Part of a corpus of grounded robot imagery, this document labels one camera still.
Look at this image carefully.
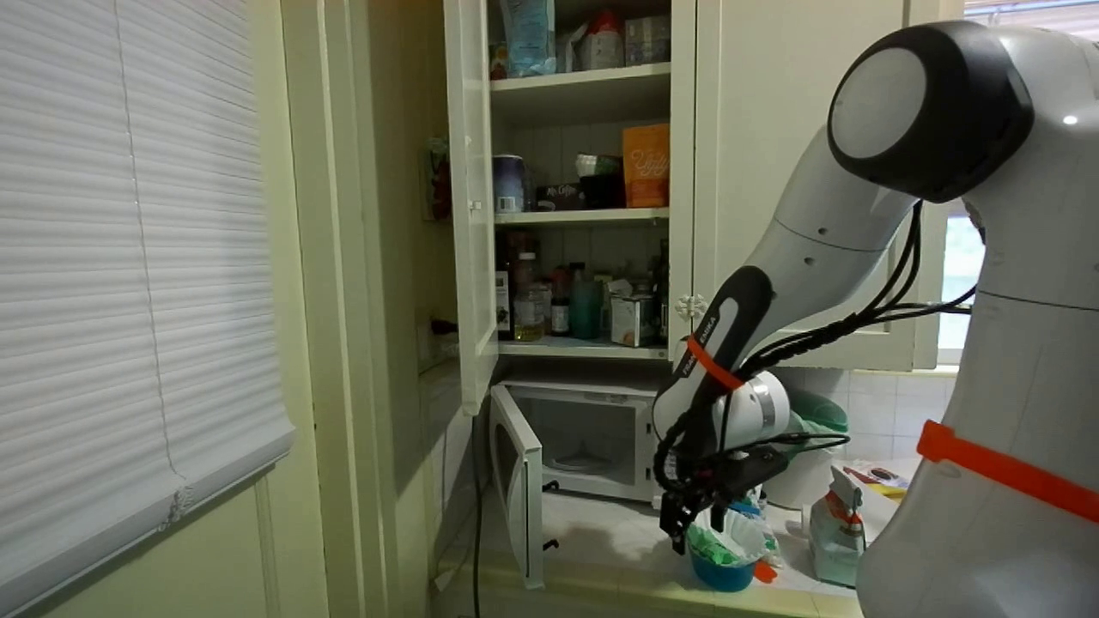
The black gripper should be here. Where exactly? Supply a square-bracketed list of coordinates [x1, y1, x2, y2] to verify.
[656, 452, 738, 556]

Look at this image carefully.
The green plastic packet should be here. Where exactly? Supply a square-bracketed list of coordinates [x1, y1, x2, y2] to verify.
[692, 529, 749, 566]

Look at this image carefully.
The white paper coffee filter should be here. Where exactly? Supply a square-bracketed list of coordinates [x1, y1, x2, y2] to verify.
[683, 508, 782, 566]

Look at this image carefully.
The blue bowl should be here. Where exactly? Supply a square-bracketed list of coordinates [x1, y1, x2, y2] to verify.
[683, 508, 782, 596]

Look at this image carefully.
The white microwave door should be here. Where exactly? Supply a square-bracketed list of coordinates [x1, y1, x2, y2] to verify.
[489, 381, 551, 594]

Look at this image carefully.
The white microwave oven body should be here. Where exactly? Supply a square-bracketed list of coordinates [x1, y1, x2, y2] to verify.
[490, 379, 670, 508]

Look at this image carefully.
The open white cabinet door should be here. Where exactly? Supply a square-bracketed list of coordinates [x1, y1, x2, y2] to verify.
[442, 0, 502, 416]

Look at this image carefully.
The white bin with green liner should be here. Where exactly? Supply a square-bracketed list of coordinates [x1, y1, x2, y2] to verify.
[758, 386, 857, 515]

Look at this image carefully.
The white carton with red band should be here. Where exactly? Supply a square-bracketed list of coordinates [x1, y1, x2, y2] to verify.
[809, 465, 872, 589]

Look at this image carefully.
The red utensil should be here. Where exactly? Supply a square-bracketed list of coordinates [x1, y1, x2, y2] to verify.
[841, 461, 909, 489]

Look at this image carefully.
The silver tin can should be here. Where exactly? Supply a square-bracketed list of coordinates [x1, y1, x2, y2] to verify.
[604, 293, 651, 350]

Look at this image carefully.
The teal bottle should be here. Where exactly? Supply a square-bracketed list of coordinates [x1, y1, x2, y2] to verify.
[571, 263, 607, 342]

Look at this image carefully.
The dark bottle with red label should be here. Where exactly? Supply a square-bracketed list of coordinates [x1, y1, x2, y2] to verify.
[551, 263, 579, 340]

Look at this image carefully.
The clear glass jar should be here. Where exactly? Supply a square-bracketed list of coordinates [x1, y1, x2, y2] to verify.
[509, 249, 556, 342]

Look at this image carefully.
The bright window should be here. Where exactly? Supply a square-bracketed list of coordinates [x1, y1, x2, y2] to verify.
[934, 210, 990, 372]

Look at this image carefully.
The dark jar with white lid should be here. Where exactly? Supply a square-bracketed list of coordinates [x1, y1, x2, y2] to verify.
[571, 148, 624, 210]

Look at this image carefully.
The orange box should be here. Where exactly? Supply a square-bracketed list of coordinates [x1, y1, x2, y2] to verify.
[620, 121, 673, 212]

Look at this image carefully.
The closed white cabinet door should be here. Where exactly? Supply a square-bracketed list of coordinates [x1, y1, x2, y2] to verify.
[694, 0, 920, 372]

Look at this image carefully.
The grey metal can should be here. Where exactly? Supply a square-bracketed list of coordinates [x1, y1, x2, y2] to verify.
[623, 10, 673, 70]

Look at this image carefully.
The jar with red lid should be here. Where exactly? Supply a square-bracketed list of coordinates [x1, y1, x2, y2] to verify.
[574, 6, 629, 73]

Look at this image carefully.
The blue box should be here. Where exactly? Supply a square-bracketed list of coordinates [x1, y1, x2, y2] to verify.
[502, 0, 564, 81]

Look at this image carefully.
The white window blind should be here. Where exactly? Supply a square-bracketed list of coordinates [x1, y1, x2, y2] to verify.
[0, 0, 300, 618]

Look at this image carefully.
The orange strap on forearm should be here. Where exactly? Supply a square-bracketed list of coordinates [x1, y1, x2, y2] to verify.
[679, 331, 749, 394]

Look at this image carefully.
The black power cable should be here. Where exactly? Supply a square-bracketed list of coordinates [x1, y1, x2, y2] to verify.
[469, 439, 489, 618]

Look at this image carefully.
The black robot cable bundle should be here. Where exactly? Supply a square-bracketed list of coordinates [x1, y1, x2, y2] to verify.
[651, 198, 984, 508]

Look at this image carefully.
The orange strap on robot base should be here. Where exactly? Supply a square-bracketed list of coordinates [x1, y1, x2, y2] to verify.
[913, 416, 1099, 529]

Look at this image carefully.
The white wall cabinet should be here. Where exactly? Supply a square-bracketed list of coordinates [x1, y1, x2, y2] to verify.
[484, 0, 954, 375]

